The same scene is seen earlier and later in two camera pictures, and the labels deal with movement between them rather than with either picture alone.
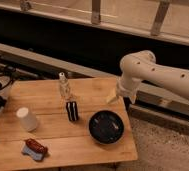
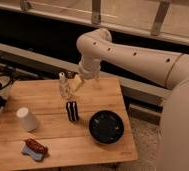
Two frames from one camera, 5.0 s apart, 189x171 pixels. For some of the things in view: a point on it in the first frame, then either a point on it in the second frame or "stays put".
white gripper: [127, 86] → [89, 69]
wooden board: [69, 143] stays put
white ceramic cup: [28, 120] stays put
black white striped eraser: [71, 107] stays put
